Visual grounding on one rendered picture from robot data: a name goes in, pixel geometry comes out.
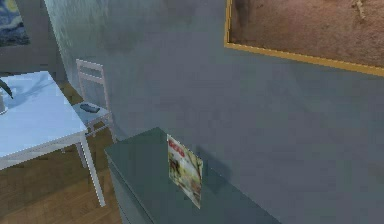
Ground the red titled magazine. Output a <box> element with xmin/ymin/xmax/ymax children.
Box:
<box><xmin>166</xmin><ymin>133</ymin><xmax>204</xmax><ymax>210</ymax></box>

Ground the dark green cabinet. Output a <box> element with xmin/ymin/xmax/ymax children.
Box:
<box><xmin>104</xmin><ymin>126</ymin><xmax>283</xmax><ymax>224</ymax></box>

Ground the white slatted chair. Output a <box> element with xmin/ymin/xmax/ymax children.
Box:
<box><xmin>71</xmin><ymin>58</ymin><xmax>118</xmax><ymax>144</ymax></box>

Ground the black remote control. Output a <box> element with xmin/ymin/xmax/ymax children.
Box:
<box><xmin>79</xmin><ymin>103</ymin><xmax>101</xmax><ymax>114</ymax></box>

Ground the gold framed brown picture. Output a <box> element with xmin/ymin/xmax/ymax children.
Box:
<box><xmin>223</xmin><ymin>0</ymin><xmax>384</xmax><ymax>78</ymax></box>

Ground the white table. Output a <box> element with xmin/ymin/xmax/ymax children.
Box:
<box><xmin>0</xmin><ymin>70</ymin><xmax>107</xmax><ymax>208</ymax></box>

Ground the blue swirl night painting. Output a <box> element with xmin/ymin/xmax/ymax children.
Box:
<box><xmin>0</xmin><ymin>0</ymin><xmax>31</xmax><ymax>48</ymax></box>

